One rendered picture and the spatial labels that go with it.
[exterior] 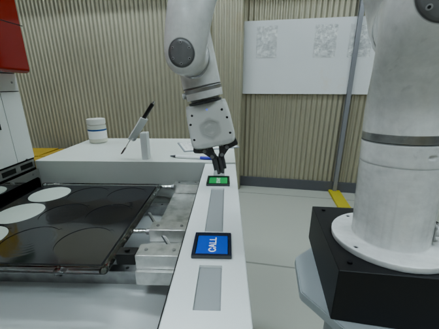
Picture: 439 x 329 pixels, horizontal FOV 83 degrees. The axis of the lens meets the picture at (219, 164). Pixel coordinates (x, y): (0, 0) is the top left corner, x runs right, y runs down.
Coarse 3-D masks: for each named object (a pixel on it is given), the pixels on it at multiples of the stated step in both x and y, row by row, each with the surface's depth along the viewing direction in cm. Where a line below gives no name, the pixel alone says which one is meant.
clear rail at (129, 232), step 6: (156, 192) 70; (150, 198) 66; (144, 204) 63; (150, 204) 64; (144, 210) 60; (138, 216) 57; (132, 222) 55; (138, 222) 56; (132, 228) 52; (126, 234) 50; (126, 240) 49; (120, 246) 47; (114, 252) 45; (108, 258) 43; (114, 258) 44; (108, 264) 42; (102, 270) 41; (108, 270) 42
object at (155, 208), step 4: (152, 204) 74; (156, 204) 74; (160, 204) 74; (164, 204) 74; (168, 204) 74; (148, 208) 73; (152, 208) 73; (156, 208) 73; (160, 208) 73; (164, 208) 73; (152, 212) 74; (156, 212) 74; (160, 212) 74; (164, 212) 74
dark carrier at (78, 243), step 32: (32, 192) 70; (96, 192) 71; (128, 192) 71; (0, 224) 54; (32, 224) 54; (64, 224) 54; (96, 224) 54; (128, 224) 54; (0, 256) 44; (32, 256) 44; (64, 256) 44; (96, 256) 44
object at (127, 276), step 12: (120, 264) 49; (0, 276) 49; (12, 276) 49; (24, 276) 48; (36, 276) 48; (48, 276) 48; (72, 276) 48; (84, 276) 48; (96, 276) 48; (108, 276) 48; (120, 276) 48; (132, 276) 48
